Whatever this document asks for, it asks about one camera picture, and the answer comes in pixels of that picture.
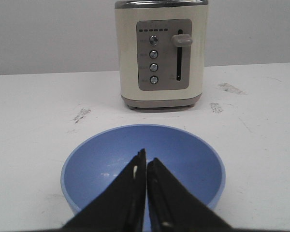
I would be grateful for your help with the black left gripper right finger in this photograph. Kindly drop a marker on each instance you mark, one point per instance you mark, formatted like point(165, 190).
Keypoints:
point(172, 208)

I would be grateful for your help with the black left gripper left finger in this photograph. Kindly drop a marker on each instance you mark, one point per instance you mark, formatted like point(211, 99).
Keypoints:
point(121, 207)

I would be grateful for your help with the blue bowl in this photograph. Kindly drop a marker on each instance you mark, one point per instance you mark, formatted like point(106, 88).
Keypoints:
point(95, 163)

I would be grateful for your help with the cream toaster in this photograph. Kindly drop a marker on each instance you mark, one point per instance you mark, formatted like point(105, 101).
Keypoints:
point(161, 51)

